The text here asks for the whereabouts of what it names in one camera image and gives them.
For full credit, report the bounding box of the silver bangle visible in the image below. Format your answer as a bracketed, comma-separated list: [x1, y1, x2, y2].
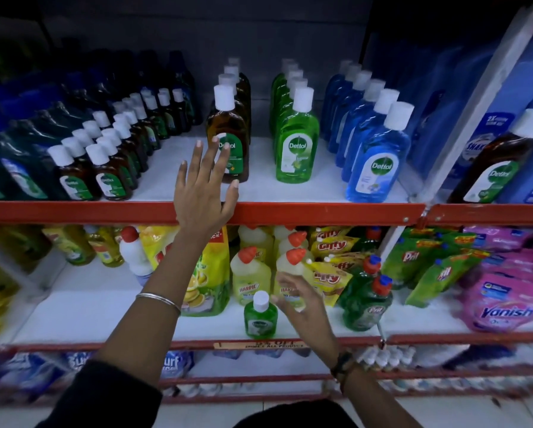
[135, 292, 182, 315]

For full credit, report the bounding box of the person's black garment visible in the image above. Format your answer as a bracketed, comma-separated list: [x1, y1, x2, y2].
[34, 358, 361, 428]

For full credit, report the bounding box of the person's right hand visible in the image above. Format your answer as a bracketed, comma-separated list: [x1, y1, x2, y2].
[271, 271, 341, 365]

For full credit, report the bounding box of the green dish refill pouch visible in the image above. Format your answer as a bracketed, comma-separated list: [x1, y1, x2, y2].
[405, 249, 488, 308]
[400, 226, 479, 253]
[381, 236, 436, 288]

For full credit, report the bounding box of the large brown antiseptic bottle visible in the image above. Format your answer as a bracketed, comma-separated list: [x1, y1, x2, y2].
[217, 73, 251, 145]
[228, 57, 252, 98]
[224, 64, 252, 130]
[206, 84, 250, 184]

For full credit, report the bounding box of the red edged white shelf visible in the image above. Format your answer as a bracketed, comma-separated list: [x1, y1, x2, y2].
[0, 254, 389, 353]
[0, 136, 427, 227]
[380, 287, 533, 346]
[400, 165, 533, 226]

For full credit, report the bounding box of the small green bottle white cap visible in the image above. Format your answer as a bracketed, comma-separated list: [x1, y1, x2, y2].
[243, 290, 279, 339]

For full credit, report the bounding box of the yellow dish liquid bottle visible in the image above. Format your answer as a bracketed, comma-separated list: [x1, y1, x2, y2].
[43, 225, 96, 267]
[86, 226, 125, 268]

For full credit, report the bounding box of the green dish bottle red cap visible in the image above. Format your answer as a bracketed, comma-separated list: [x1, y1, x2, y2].
[338, 255, 383, 308]
[355, 226, 384, 255]
[342, 275, 394, 333]

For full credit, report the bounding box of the white bottle red cap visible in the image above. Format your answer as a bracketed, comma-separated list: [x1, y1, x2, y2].
[119, 226, 154, 283]

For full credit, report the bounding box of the white shelf divider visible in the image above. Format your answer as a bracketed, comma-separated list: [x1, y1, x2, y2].
[420, 0, 533, 203]

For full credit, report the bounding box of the person's left forearm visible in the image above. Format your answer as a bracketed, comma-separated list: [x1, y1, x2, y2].
[95, 227, 226, 388]

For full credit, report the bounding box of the row of white capped bottles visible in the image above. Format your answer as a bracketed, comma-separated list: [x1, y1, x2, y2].
[355, 346, 418, 373]

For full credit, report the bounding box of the group of small brown bottles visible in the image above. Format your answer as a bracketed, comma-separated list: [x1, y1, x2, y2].
[47, 86, 191, 202]

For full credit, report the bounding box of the dark wrist watch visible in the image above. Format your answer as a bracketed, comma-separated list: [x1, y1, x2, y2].
[330, 350, 359, 393]

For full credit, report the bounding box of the yellow green refill pouch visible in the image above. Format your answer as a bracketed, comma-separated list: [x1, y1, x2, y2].
[139, 225, 231, 318]

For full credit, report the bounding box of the person's left hand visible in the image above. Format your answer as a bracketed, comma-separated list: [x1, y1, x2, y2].
[174, 136, 240, 235]

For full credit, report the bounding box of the yellow red print packet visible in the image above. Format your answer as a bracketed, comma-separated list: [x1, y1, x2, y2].
[310, 236, 361, 260]
[324, 251, 370, 273]
[308, 260, 354, 308]
[310, 226, 352, 242]

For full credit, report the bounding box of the leaning brown antiseptic bottle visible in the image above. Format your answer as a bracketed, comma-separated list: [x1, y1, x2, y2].
[447, 108, 533, 204]

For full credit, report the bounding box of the red wire shelf rail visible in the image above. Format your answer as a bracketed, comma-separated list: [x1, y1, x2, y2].
[0, 347, 533, 406]

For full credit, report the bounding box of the yellow toilet cleaner bottle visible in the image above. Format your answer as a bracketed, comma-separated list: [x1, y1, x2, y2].
[277, 231, 310, 260]
[230, 246, 272, 306]
[239, 225, 274, 263]
[273, 248, 315, 309]

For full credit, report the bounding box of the stack of pink pouches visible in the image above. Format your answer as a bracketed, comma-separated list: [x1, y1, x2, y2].
[453, 225, 533, 333]

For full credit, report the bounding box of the large green cleaner bottle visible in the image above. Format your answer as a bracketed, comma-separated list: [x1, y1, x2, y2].
[270, 58, 296, 85]
[271, 69, 304, 134]
[273, 77, 309, 143]
[270, 62, 299, 130]
[275, 86, 320, 184]

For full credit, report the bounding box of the person's right forearm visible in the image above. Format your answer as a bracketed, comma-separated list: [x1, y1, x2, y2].
[333, 363, 425, 428]

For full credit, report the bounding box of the stack of blue detergent packets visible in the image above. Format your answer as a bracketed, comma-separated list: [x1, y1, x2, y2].
[0, 350, 196, 394]

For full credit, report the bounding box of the row of blue cleaner bottles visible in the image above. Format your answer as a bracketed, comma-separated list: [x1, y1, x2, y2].
[321, 60, 415, 204]

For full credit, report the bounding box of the group of tall dark bottles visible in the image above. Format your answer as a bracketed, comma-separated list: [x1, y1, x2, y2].
[61, 48, 202, 127]

